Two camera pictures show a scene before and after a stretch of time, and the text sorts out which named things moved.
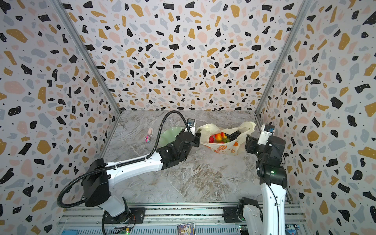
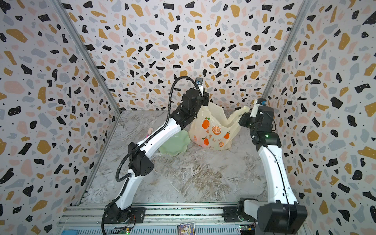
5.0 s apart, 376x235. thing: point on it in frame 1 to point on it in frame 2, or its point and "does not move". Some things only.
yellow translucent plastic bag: (232, 148) to (211, 129)
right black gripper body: (255, 149) to (248, 122)
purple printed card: (188, 228) does not move
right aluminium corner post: (295, 24) does not move
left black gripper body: (196, 141) to (203, 102)
